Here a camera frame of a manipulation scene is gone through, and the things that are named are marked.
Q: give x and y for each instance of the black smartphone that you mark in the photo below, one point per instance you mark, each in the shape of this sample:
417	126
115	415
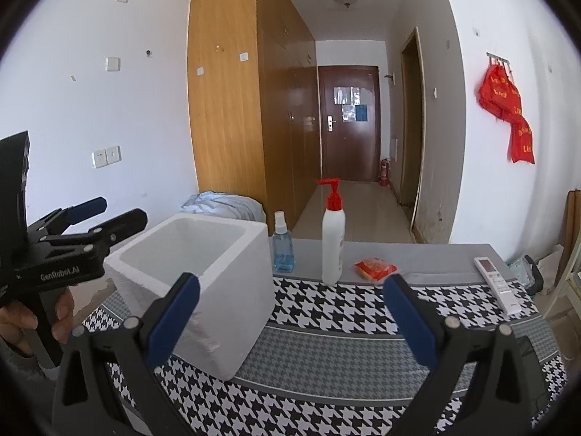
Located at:
528	354

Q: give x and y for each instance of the red hanging bags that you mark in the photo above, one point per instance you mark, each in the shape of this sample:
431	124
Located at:
499	96

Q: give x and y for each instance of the blue spray bottle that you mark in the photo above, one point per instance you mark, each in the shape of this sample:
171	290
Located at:
284	260

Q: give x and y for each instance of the brown entrance door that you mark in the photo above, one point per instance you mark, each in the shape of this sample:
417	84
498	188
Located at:
350	122

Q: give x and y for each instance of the houndstooth table cloth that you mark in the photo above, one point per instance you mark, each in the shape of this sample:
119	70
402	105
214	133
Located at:
331	361

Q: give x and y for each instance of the white red pump bottle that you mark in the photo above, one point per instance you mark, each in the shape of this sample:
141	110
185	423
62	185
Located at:
333	234

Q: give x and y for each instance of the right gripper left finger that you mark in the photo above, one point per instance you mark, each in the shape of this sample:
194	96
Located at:
86	401

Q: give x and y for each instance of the person's left hand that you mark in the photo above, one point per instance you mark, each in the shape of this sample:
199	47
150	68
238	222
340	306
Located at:
15	318

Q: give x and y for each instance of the wooden boards against wall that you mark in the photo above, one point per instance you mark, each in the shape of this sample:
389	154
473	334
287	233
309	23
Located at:
572	222

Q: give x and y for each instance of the white remote control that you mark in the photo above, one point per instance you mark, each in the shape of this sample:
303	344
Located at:
499	286

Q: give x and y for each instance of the red snack packet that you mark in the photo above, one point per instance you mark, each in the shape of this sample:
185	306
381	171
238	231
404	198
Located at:
374	269

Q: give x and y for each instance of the bag on floor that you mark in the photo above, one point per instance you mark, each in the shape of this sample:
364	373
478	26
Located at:
528	274

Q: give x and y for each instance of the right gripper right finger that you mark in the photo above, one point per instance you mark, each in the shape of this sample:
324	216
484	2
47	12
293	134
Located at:
497	400

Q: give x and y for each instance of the wooden wardrobe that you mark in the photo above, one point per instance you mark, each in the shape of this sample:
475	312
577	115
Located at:
253	102

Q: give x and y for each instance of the white styrofoam box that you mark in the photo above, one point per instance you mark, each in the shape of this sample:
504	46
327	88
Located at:
221	319

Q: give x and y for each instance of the red fire extinguisher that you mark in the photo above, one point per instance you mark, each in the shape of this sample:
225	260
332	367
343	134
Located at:
384	172

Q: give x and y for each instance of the wall hook rail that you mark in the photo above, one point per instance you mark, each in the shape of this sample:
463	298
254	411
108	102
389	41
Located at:
496	59

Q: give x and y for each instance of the white wall switch pair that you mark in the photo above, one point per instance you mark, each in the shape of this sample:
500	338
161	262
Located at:
105	157

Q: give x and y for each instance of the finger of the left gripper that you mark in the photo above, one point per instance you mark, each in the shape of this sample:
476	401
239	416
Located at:
97	241
60	220

